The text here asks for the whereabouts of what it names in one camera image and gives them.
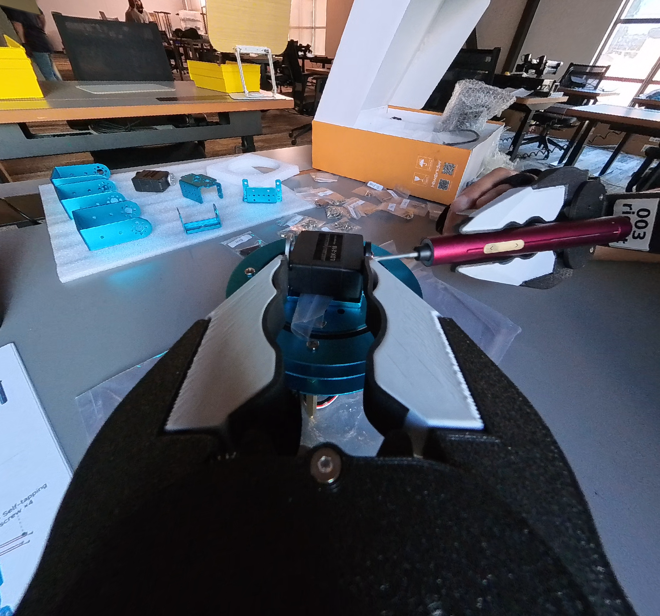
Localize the dark blue angled bracket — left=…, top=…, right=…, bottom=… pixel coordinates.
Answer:
left=179, top=173, right=226, bottom=204

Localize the printed instruction sheet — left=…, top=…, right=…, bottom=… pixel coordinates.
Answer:
left=0, top=342, right=74, bottom=613

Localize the wooden top table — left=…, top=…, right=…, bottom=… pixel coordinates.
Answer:
left=494, top=84, right=660, bottom=179

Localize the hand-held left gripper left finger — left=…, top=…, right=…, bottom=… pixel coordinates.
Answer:
left=165, top=256, right=301, bottom=453

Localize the blue multi-hole bracket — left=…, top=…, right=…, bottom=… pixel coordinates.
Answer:
left=242, top=178, right=283, bottom=204

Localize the blue small U bracket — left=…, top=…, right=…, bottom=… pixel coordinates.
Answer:
left=176, top=204, right=224, bottom=235

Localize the clear plastic bag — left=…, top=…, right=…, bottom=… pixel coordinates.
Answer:
left=76, top=245, right=523, bottom=453

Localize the blue long U bracket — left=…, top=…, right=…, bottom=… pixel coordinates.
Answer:
left=71, top=200, right=141, bottom=233
left=54, top=177, right=116, bottom=202
left=78, top=217, right=153, bottom=252
left=60, top=190, right=128, bottom=219
left=50, top=163, right=110, bottom=186

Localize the small yellow bin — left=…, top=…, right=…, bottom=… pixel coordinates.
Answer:
left=186, top=59, right=262, bottom=95

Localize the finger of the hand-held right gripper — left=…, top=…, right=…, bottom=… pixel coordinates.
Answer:
left=460, top=184, right=569, bottom=233
left=453, top=253, right=559, bottom=288

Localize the yellow panel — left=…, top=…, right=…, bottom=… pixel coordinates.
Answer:
left=202, top=0, right=294, bottom=56

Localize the black mesh chair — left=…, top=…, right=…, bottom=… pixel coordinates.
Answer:
left=427, top=47, right=503, bottom=112

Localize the large yellow bin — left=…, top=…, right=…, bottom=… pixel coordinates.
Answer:
left=0, top=34, right=45, bottom=102

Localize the black servo motor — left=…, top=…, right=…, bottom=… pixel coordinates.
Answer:
left=131, top=169, right=176, bottom=193

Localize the blue round servo base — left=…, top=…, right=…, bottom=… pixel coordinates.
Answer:
left=226, top=229, right=425, bottom=422

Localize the bubble wrap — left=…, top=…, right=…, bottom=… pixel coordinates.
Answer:
left=440, top=79, right=517, bottom=134

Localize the window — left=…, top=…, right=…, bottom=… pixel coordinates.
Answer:
left=592, top=0, right=660, bottom=97

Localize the pile of small screw bags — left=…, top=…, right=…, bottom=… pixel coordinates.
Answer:
left=277, top=171, right=450, bottom=233

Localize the dark monitor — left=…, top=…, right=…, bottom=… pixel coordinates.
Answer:
left=51, top=12, right=176, bottom=84

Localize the wooden edged table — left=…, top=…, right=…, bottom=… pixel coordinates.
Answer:
left=0, top=78, right=296, bottom=161

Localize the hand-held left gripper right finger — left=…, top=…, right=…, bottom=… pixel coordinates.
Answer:
left=362, top=256, right=485, bottom=455

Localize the orange and white cardboard box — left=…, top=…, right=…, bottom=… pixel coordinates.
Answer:
left=311, top=0, right=509, bottom=208

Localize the silver keyboard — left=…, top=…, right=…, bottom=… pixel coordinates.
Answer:
left=76, top=82, right=179, bottom=95

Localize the single labelled plastic bag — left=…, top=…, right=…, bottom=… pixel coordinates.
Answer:
left=220, top=234, right=265, bottom=256

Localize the black cable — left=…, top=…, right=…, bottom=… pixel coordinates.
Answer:
left=434, top=128, right=484, bottom=147

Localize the white wire stand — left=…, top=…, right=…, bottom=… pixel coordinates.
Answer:
left=226, top=44, right=293, bottom=102

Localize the white foam sheet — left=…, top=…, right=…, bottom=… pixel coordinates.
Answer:
left=40, top=161, right=314, bottom=285

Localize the red electric screwdriver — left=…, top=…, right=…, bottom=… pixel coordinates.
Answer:
left=374, top=215, right=633, bottom=268

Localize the white foam block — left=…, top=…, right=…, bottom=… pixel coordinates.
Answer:
left=206, top=154, right=301, bottom=182

